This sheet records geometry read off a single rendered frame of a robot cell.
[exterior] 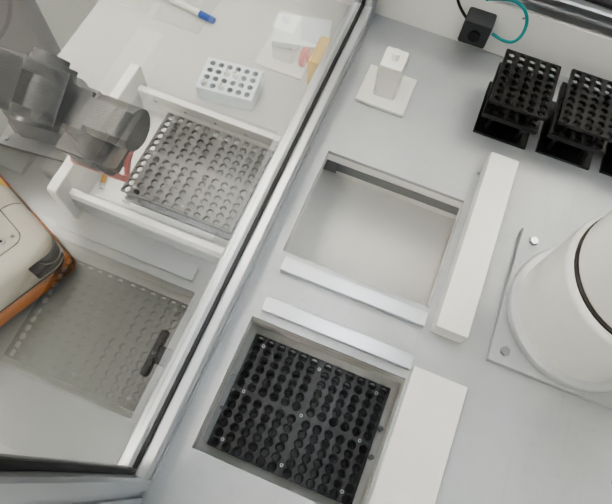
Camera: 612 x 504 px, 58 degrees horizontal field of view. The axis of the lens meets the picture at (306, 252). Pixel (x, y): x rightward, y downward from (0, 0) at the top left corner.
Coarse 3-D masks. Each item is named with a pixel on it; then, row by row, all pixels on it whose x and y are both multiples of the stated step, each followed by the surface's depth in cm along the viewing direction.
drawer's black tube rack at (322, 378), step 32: (288, 352) 85; (256, 384) 83; (288, 384) 83; (320, 384) 86; (352, 384) 83; (256, 416) 84; (288, 416) 84; (320, 416) 84; (352, 416) 81; (224, 448) 82; (256, 448) 82; (288, 448) 79; (320, 448) 80; (352, 448) 82; (320, 480) 78; (352, 480) 81
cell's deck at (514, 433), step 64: (448, 64) 102; (384, 128) 96; (448, 128) 96; (448, 192) 92; (512, 192) 92; (576, 192) 93; (448, 256) 87; (512, 256) 88; (256, 320) 84; (384, 320) 83; (512, 384) 80; (192, 448) 74; (384, 448) 76; (512, 448) 76; (576, 448) 77
